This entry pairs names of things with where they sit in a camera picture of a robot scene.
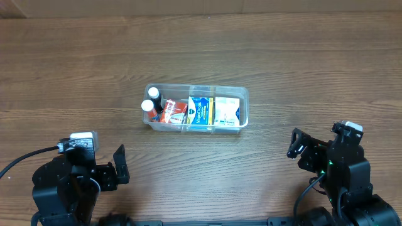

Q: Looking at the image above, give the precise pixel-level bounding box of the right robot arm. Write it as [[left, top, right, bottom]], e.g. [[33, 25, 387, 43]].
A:
[[287, 122, 401, 225]]

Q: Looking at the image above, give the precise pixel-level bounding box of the clear plastic container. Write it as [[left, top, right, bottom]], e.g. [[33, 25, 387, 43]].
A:
[[143, 83, 249, 134]]

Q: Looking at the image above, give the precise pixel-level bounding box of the orange bottle white cap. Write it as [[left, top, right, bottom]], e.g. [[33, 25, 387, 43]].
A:
[[141, 100, 160, 122]]

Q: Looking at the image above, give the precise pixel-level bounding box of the blue yellow VapoDrops box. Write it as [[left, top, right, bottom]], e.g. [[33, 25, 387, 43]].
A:
[[187, 97, 214, 125]]

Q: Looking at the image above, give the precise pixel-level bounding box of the dark bottle white cap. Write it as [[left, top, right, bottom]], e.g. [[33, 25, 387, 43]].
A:
[[148, 87, 163, 114]]

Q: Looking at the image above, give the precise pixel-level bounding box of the white blue medicine box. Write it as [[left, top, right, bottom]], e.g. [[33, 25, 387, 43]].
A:
[[214, 97, 240, 126]]

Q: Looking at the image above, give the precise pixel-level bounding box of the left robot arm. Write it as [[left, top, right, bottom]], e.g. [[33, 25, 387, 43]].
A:
[[31, 144, 130, 225]]

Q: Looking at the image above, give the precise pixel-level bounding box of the red medicine box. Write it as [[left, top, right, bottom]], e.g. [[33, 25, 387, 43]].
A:
[[160, 99, 188, 124]]

